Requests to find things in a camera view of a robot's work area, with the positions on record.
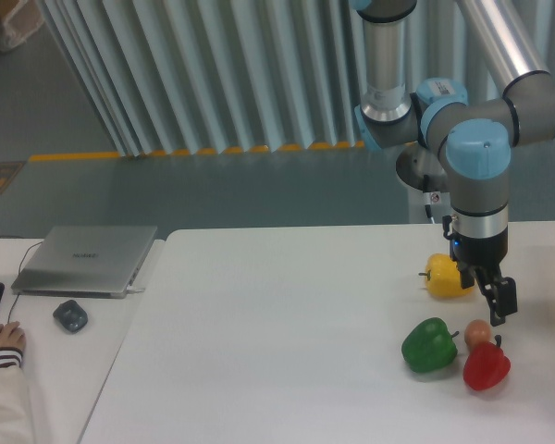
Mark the red bell pepper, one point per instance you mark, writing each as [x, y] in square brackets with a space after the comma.
[486, 366]

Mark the white striped sleeve forearm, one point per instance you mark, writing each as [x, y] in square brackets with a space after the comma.
[15, 406]

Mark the silver closed laptop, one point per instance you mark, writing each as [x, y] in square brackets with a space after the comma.
[88, 261]

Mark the dark grey computer mouse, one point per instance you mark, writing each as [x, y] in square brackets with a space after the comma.
[71, 316]

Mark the white corrugated partition screen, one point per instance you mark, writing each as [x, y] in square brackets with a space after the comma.
[217, 76]

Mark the green bell pepper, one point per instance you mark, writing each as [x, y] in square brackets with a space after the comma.
[429, 347]

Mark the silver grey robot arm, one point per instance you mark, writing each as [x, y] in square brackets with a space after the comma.
[472, 143]

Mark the yellow bell pepper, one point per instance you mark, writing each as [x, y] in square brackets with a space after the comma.
[442, 277]

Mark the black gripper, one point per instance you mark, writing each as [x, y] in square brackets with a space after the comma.
[499, 291]

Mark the cardboard box in plastic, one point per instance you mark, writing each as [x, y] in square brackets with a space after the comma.
[19, 20]

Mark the person's hand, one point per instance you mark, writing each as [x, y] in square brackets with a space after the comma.
[12, 344]

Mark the brown egg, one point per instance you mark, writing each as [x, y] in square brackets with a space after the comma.
[476, 332]

